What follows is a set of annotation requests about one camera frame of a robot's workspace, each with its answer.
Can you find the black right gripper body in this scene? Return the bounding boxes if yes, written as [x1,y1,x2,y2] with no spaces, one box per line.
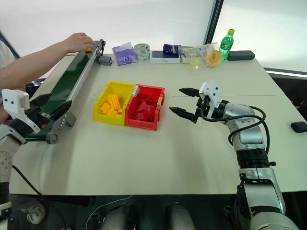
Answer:
[194,92,210,124]

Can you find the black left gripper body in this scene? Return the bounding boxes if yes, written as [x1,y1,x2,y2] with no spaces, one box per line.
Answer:
[24,103,54,128]

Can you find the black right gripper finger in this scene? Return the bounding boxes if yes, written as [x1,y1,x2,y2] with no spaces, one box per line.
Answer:
[178,87,200,98]
[169,106,197,124]

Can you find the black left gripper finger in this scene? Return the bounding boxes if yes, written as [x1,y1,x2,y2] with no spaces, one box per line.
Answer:
[45,100,73,119]
[29,93,53,108]

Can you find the green conveyor belt unit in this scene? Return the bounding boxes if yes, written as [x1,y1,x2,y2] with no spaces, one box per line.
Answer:
[24,39,106,145]

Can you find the grey machined metal block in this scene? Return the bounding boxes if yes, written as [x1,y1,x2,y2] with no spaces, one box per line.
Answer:
[98,56,113,67]

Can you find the person's bare hand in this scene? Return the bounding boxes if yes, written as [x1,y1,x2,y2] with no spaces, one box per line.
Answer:
[62,33,96,54]

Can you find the clear plastic bag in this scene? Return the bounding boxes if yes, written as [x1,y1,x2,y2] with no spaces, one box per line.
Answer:
[180,42,219,71]

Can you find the yellow plastic bin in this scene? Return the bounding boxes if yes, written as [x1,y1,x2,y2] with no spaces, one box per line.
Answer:
[93,80,136,126]

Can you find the yellow tape roll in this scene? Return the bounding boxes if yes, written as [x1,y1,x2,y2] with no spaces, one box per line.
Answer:
[205,49,222,69]

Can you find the white box with blue lid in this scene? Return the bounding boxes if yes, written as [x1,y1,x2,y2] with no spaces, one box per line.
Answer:
[149,50,181,64]

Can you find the crumpled purple pouch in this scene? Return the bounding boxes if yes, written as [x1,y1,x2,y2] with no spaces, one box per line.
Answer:
[163,43,183,55]

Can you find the red plastic bin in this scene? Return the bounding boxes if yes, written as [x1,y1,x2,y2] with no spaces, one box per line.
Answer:
[124,84,165,131]

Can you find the large yellow toy brick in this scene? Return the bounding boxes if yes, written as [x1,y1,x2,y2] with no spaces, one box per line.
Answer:
[106,93,122,109]

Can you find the person's white shirt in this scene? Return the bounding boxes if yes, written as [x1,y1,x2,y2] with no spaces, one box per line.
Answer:
[0,40,15,70]

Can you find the green plastic bottle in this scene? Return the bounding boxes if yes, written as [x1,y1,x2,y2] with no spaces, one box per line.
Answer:
[219,29,235,61]

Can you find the gray green tape roll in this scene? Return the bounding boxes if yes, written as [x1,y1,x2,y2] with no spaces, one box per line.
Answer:
[133,43,151,61]

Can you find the long black case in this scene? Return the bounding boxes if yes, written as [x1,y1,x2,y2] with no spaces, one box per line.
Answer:
[227,50,256,61]

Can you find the purple snack packet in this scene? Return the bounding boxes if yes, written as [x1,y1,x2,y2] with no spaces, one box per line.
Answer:
[112,42,139,66]

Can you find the gray caster wheel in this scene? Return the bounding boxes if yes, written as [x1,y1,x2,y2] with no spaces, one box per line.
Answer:
[25,203,46,225]

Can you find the black computer mouse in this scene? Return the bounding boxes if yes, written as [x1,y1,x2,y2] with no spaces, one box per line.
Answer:
[290,121,307,133]

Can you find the dark rounded gray shape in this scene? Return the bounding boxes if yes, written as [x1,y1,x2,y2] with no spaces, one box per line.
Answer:
[98,203,138,230]
[165,202,197,230]

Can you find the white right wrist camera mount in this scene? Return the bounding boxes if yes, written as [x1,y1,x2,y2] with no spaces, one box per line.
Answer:
[198,79,220,119]

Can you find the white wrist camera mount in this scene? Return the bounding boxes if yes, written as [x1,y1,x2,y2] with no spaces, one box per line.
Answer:
[198,79,220,119]
[1,89,41,134]

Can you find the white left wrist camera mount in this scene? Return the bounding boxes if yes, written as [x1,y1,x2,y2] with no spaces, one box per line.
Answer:
[1,89,41,134]

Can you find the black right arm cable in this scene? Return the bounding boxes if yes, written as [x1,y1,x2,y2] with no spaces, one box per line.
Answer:
[201,105,271,154]

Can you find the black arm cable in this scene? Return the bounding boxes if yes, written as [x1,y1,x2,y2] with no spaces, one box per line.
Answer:
[11,164,69,230]
[201,105,271,154]

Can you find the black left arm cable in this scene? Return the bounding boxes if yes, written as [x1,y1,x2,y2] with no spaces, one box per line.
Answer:
[11,164,69,230]

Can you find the dark window frame post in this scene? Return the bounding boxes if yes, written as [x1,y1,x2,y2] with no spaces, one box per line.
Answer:
[205,0,225,45]

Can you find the thin white cable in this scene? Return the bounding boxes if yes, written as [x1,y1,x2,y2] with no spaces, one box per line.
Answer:
[85,195,134,230]

